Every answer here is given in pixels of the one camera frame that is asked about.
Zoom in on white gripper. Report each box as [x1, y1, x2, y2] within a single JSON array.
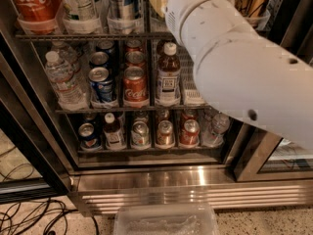
[[144, 0, 248, 51]]

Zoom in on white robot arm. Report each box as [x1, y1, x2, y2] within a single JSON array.
[[149, 0, 313, 149]]

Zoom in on silver blue can top shelf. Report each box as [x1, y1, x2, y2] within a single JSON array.
[[109, 0, 141, 21]]

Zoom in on rear red Coca-Cola can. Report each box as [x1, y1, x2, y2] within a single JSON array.
[[125, 39, 144, 52]]

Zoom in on middle red Coca-Cola can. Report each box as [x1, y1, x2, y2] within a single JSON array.
[[125, 51, 146, 70]]

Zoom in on rear blue Pepsi can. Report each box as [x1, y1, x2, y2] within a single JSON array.
[[96, 40, 115, 58]]

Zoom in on silver green can top shelf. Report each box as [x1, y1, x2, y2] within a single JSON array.
[[63, 0, 97, 22]]

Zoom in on silver green can shelf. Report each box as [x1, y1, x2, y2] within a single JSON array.
[[63, 0, 97, 22], [131, 121, 150, 146]]

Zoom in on middle blue Pepsi can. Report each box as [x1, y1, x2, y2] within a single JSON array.
[[89, 52, 109, 69]]

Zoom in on front red Coca-Cola can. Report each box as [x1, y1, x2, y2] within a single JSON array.
[[123, 67, 148, 103]]

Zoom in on empty white shelf tray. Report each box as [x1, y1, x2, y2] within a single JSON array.
[[177, 46, 206, 106]]

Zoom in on front blue Pepsi can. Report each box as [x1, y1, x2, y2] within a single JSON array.
[[88, 67, 115, 103]]

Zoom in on stainless steel fridge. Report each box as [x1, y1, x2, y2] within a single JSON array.
[[0, 0, 313, 216]]

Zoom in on large red Coca-Cola can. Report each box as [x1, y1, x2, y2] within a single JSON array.
[[13, 0, 61, 23]]

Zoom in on right glass fridge door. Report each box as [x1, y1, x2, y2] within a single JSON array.
[[235, 0, 313, 181]]

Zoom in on glass fridge door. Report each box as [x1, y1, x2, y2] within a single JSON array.
[[0, 35, 70, 204], [235, 0, 313, 181]]

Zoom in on orange can bottom shelf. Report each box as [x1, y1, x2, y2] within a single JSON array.
[[156, 120, 173, 145]]

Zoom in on silver green can bottom shelf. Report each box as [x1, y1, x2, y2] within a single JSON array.
[[131, 121, 150, 146]]

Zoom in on red can bottom shelf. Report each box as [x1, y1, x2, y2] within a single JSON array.
[[179, 119, 200, 145]]

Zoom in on small tea bottle bottom shelf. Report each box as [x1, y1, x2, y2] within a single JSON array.
[[104, 113, 125, 150]]

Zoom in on water bottle bottom shelf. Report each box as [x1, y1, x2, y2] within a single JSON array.
[[202, 113, 230, 148]]

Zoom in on blue Pepsi can bottom shelf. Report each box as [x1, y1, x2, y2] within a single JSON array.
[[78, 123, 101, 150]]

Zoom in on left glass fridge door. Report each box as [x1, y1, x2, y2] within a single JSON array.
[[0, 35, 70, 204]]

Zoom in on brown iced tea bottle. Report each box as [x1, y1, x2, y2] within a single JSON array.
[[156, 42, 180, 105]]

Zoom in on rear clear water bottle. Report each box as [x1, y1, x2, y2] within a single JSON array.
[[51, 41, 80, 73]]

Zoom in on clear water bottle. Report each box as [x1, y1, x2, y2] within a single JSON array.
[[45, 51, 88, 111], [51, 41, 80, 73]]

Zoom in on front clear water bottle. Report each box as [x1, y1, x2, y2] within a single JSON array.
[[45, 51, 88, 111]]

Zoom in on clear plastic bin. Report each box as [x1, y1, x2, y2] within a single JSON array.
[[113, 204, 220, 235]]

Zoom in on black floor cables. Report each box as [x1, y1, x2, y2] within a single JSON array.
[[0, 144, 100, 235]]

